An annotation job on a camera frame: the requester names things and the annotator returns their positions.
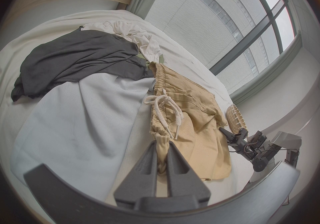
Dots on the window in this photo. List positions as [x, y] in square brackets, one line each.
[200, 18]

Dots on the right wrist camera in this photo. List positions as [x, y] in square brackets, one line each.
[243, 133]

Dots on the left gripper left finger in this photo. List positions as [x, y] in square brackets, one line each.
[133, 186]

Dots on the bed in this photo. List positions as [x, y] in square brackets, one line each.
[190, 50]

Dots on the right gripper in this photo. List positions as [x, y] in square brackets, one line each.
[243, 148]

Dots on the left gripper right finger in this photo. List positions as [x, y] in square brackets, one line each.
[191, 188]

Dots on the black garment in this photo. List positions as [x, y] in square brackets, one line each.
[75, 53]

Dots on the green garment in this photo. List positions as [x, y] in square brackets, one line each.
[140, 57]

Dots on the white garment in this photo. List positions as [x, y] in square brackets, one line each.
[140, 35]

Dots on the round woven basket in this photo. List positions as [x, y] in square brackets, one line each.
[236, 118]

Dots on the pale blue garment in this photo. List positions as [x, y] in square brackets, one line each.
[75, 123]

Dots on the tan shorts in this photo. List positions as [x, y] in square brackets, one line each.
[195, 98]

